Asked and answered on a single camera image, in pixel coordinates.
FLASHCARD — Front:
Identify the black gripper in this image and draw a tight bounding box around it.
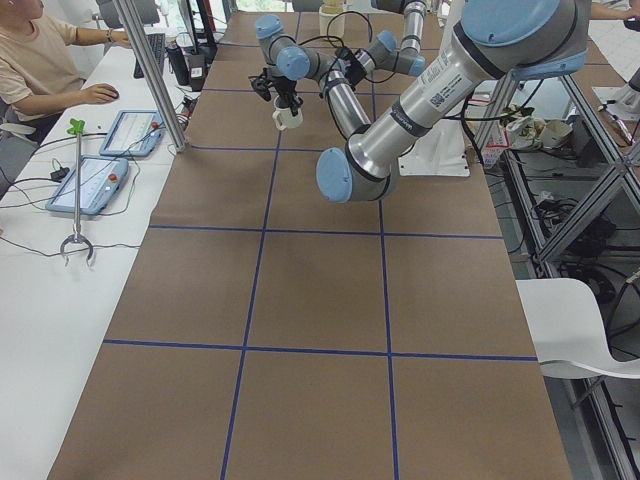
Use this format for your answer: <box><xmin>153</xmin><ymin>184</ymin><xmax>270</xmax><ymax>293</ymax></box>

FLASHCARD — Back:
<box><xmin>252</xmin><ymin>67</ymin><xmax>303</xmax><ymax>115</ymax></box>

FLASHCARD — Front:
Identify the white mug with HOME text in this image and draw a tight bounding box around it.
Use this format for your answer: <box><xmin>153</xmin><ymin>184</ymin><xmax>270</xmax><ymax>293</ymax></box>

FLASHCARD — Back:
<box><xmin>272</xmin><ymin>96</ymin><xmax>303</xmax><ymax>131</ymax></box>

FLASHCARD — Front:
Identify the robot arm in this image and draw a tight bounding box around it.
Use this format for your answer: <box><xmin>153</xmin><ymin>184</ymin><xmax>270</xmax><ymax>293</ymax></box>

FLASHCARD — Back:
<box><xmin>351</xmin><ymin>0</ymin><xmax>451</xmax><ymax>78</ymax></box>
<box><xmin>252</xmin><ymin>1</ymin><xmax>591</xmax><ymax>202</ymax></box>

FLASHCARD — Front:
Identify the black water bottle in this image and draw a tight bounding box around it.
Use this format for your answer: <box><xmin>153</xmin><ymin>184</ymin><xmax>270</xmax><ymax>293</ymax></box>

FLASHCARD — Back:
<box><xmin>166</xmin><ymin>41</ymin><xmax>190</xmax><ymax>86</ymax></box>

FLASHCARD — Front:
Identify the black keyboard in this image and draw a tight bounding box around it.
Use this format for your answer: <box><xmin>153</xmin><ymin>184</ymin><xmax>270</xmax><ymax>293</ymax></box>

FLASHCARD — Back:
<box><xmin>132</xmin><ymin>32</ymin><xmax>167</xmax><ymax>80</ymax></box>

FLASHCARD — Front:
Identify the upper blue teach pendant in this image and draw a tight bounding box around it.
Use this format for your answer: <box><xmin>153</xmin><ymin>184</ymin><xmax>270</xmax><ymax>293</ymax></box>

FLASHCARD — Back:
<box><xmin>99</xmin><ymin>110</ymin><xmax>163</xmax><ymax>157</ymax></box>

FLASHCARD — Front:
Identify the blue teach pendant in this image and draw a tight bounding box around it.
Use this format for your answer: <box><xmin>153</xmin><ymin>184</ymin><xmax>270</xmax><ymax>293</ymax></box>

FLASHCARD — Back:
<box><xmin>45</xmin><ymin>155</ymin><xmax>129</xmax><ymax>216</ymax></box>
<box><xmin>99</xmin><ymin>110</ymin><xmax>163</xmax><ymax>157</ymax></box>

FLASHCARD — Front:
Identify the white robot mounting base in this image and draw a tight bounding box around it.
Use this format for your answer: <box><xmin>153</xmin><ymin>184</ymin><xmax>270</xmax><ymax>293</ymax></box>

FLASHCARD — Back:
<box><xmin>397</xmin><ymin>0</ymin><xmax>484</xmax><ymax>180</ymax></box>

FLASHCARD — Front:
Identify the lower blue teach pendant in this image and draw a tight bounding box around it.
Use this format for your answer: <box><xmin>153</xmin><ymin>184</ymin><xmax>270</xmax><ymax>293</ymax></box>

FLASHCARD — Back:
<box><xmin>45</xmin><ymin>155</ymin><xmax>129</xmax><ymax>216</ymax></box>

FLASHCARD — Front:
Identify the metal reacher grabber tool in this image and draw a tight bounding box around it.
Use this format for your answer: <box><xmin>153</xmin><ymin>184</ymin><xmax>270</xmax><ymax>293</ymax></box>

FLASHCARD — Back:
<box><xmin>60</xmin><ymin>118</ymin><xmax>94</xmax><ymax>265</ymax></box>

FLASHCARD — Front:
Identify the person in beige shirt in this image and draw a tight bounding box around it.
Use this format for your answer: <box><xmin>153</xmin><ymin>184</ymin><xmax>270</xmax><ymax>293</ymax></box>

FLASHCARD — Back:
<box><xmin>1</xmin><ymin>1</ymin><xmax>130</xmax><ymax>128</ymax></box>

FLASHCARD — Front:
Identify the white paper bag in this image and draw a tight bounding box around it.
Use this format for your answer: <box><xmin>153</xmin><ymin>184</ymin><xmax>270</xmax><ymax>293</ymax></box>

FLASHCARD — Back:
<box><xmin>505</xmin><ymin>116</ymin><xmax>546</xmax><ymax>151</ymax></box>

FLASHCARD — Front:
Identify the white chair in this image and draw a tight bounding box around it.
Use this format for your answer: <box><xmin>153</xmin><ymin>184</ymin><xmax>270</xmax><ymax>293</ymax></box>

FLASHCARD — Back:
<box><xmin>516</xmin><ymin>278</ymin><xmax>639</xmax><ymax>379</ymax></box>

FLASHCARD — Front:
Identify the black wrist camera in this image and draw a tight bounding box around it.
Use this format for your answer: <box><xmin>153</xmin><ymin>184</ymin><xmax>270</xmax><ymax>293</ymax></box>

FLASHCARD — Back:
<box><xmin>335</xmin><ymin>47</ymin><xmax>371</xmax><ymax>87</ymax></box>

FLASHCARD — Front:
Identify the aluminium frame post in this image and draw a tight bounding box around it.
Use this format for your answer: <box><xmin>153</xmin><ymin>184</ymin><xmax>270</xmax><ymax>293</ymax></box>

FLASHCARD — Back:
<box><xmin>114</xmin><ymin>0</ymin><xmax>187</xmax><ymax>152</ymax></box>

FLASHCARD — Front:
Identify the aluminium side frame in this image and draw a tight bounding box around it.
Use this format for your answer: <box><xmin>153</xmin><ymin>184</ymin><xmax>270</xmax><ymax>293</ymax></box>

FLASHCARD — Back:
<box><xmin>478</xmin><ymin>49</ymin><xmax>639</xmax><ymax>479</ymax></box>

